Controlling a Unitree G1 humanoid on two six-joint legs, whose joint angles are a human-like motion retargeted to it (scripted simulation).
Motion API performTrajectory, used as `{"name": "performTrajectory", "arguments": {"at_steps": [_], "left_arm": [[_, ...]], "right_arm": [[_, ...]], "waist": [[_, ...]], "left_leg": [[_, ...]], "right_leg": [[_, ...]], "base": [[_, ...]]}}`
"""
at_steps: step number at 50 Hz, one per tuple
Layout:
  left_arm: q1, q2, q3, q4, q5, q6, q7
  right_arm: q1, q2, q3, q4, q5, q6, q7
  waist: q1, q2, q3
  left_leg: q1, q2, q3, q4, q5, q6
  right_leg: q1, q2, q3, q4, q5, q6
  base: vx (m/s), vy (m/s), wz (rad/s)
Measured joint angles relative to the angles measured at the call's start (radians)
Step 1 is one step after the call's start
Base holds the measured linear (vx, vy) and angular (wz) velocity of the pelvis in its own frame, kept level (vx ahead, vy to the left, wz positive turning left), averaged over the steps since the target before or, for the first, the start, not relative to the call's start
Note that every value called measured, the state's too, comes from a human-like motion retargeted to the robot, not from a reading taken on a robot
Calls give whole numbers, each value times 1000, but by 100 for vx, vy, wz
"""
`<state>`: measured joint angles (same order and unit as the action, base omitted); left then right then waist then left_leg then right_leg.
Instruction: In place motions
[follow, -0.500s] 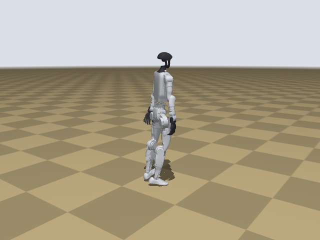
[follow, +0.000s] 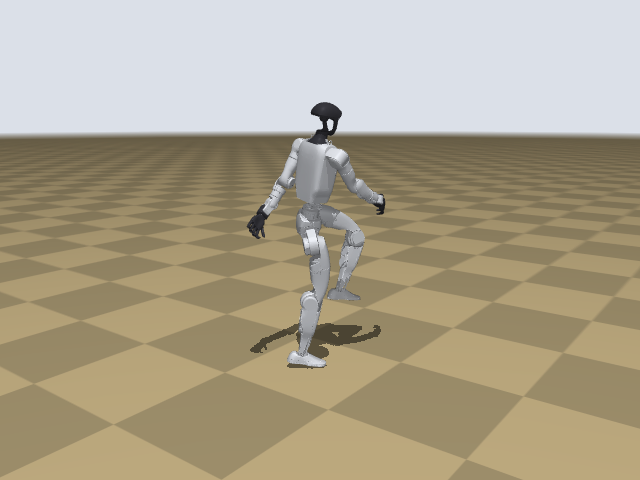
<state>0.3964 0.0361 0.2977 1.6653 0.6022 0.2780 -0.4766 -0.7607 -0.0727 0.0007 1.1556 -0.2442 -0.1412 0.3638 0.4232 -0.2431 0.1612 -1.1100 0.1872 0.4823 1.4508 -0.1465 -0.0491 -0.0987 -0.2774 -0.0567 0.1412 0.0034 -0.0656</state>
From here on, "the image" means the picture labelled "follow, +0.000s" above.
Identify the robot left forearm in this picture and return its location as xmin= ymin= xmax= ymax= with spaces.
xmin=263 ymin=175 xmax=286 ymax=216

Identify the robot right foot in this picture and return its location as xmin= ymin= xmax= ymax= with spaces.
xmin=287 ymin=351 xmax=326 ymax=367

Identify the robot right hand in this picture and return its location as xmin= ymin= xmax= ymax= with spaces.
xmin=374 ymin=194 xmax=385 ymax=215

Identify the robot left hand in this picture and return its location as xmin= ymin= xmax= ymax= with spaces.
xmin=247 ymin=204 xmax=270 ymax=239

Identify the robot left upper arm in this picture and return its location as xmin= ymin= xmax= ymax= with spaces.
xmin=278 ymin=138 xmax=305 ymax=189

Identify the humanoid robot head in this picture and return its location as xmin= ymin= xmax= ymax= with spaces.
xmin=307 ymin=102 xmax=342 ymax=145

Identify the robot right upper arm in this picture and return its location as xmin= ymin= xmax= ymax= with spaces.
xmin=325 ymin=148 xmax=362 ymax=193

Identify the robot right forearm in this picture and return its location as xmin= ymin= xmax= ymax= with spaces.
xmin=356 ymin=180 xmax=383 ymax=205

